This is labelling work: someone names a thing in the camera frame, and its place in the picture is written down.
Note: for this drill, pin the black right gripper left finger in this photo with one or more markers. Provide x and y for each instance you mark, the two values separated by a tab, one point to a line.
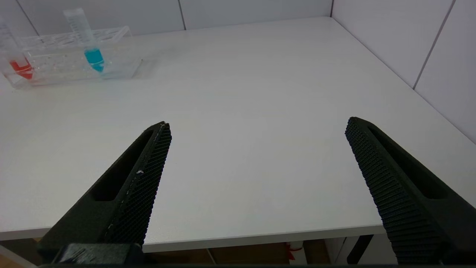
111	208

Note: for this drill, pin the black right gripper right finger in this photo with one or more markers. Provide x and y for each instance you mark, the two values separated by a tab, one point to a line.
409	201

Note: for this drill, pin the blue pigment test tube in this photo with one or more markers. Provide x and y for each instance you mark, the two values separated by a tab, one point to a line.
93	57

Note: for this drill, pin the clear acrylic test tube rack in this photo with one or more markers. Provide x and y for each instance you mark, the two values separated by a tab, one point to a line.
74	76

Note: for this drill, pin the red pigment test tube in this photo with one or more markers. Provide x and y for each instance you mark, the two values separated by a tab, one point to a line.
21	69

